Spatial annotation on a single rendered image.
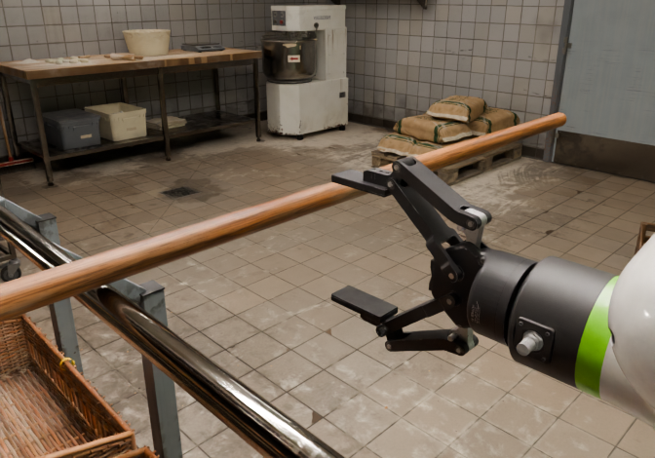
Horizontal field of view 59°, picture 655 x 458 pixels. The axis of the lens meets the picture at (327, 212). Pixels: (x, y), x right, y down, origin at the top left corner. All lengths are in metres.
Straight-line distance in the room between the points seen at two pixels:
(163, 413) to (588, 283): 0.89
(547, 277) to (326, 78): 5.83
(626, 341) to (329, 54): 5.99
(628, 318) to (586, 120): 5.14
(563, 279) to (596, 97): 4.95
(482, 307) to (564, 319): 0.07
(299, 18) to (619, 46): 2.85
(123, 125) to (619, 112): 4.17
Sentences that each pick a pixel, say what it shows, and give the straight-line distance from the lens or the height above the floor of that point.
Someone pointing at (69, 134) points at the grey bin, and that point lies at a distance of 5.21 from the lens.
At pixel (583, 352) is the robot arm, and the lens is 0.46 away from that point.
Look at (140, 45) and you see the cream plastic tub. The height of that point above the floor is 1.00.
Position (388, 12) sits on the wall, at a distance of 6.52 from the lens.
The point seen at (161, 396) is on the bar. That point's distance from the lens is 1.16.
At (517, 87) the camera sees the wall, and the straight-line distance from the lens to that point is 5.71.
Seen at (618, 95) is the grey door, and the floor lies 0.66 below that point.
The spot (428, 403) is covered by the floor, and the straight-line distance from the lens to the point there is 2.30.
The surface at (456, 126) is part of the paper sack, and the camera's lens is 4.85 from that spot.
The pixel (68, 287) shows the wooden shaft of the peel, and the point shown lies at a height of 1.19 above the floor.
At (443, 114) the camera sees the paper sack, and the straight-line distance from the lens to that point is 4.89.
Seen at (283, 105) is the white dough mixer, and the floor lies 0.36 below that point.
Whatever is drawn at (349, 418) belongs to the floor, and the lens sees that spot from 2.21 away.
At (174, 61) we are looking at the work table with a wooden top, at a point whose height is 0.87.
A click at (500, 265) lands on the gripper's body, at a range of 0.50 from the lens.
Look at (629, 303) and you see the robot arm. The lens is 0.32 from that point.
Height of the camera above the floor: 1.43
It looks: 21 degrees down
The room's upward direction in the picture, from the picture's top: straight up
